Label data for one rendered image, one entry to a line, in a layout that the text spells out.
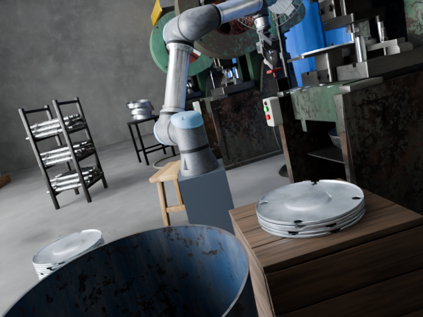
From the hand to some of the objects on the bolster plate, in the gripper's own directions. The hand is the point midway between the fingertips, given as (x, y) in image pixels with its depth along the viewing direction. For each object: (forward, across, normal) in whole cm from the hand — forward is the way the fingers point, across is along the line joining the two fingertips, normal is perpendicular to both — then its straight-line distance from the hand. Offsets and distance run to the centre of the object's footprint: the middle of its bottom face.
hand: (273, 66), depth 168 cm
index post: (+6, -10, +51) cm, 52 cm away
